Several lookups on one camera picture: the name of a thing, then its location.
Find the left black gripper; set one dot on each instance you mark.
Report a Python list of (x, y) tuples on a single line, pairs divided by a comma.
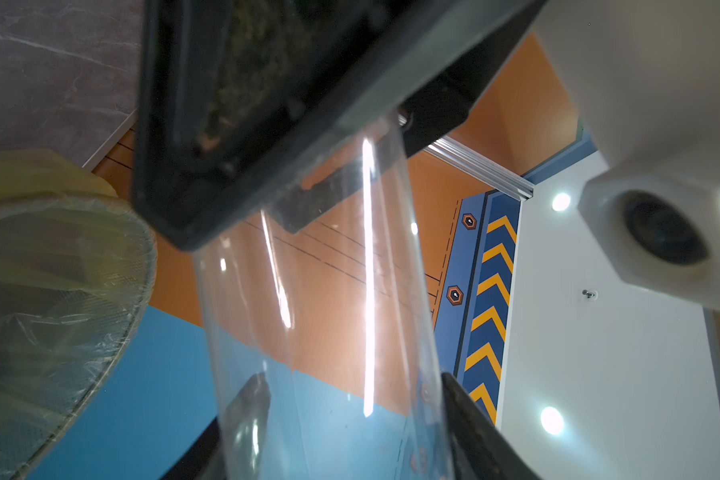
[(240, 100)]

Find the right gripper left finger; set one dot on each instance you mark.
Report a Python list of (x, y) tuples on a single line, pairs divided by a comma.
[(231, 446)]

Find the yellow trash bag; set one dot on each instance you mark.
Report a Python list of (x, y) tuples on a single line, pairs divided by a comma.
[(30, 252)]

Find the tall jar with clear lid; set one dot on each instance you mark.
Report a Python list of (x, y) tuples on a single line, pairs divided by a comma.
[(337, 317)]

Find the mesh trash bin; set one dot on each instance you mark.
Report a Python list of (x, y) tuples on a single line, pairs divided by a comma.
[(48, 324)]

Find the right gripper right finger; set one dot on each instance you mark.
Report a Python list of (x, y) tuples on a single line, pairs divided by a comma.
[(479, 451)]

